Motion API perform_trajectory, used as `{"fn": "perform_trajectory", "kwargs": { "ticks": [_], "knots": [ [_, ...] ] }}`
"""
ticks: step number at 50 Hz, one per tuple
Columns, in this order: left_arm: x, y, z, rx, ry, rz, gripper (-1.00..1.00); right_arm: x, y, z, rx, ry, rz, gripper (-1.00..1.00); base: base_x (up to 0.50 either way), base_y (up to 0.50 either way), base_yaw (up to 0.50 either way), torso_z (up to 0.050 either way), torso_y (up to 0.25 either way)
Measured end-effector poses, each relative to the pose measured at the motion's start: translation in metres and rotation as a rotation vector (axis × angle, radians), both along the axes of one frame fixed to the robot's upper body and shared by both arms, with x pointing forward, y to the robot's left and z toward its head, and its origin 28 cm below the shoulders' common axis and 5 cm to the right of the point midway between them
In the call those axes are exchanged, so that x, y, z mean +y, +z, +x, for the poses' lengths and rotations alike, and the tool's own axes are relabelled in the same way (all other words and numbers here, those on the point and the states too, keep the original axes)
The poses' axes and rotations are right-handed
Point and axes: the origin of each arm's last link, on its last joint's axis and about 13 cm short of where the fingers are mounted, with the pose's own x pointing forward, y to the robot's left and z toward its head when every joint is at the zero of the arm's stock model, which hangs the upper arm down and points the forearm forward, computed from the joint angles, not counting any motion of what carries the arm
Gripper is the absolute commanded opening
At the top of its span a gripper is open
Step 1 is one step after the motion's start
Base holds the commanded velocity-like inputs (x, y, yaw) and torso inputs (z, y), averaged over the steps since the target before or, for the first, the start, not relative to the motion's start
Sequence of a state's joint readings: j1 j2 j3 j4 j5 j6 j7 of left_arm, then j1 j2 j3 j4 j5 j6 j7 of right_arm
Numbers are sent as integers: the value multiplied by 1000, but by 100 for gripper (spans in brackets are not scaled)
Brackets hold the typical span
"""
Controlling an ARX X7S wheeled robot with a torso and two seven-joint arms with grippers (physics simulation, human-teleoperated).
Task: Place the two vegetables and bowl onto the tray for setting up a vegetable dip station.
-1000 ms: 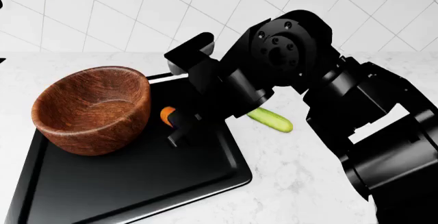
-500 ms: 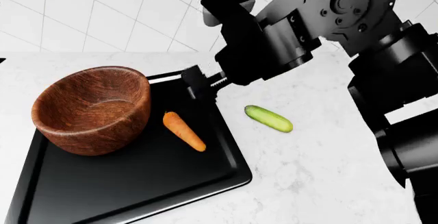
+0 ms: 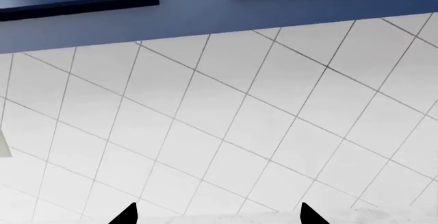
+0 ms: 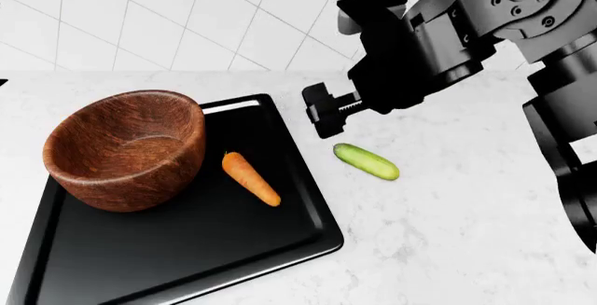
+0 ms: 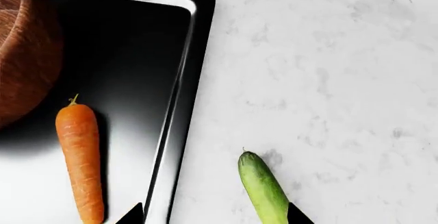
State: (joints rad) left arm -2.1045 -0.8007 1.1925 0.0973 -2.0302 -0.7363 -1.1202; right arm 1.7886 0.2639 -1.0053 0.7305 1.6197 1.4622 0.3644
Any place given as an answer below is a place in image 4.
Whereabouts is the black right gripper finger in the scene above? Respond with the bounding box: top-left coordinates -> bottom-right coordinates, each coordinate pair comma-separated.
305,104 -> 350,140
301,81 -> 338,109

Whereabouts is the black rectangular tray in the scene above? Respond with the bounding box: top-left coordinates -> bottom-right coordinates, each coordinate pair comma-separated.
4,92 -> 345,305

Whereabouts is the brown wooden bowl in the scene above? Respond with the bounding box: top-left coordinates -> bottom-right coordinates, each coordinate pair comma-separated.
42,90 -> 208,214

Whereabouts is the green cucumber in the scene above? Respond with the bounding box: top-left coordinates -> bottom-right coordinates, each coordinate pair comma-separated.
332,142 -> 401,182

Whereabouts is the orange carrot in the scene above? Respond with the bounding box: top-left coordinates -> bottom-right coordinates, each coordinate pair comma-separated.
221,150 -> 283,209

